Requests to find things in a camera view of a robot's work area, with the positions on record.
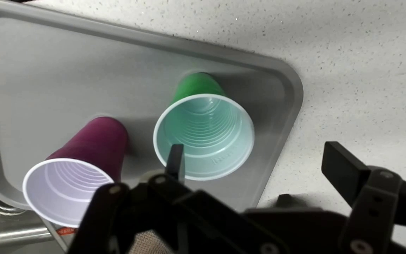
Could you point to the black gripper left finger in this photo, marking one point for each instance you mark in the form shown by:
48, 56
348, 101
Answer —
165, 216

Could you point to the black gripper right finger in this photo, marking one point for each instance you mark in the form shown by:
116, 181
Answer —
376, 207

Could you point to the green plastic cup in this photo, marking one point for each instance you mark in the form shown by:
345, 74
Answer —
203, 136

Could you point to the purple plastic cup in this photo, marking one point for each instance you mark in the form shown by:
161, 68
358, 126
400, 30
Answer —
70, 188

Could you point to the grey plastic tray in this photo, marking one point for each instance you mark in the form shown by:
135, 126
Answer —
70, 75

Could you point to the stainless steel double sink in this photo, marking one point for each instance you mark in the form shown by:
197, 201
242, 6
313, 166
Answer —
6, 231

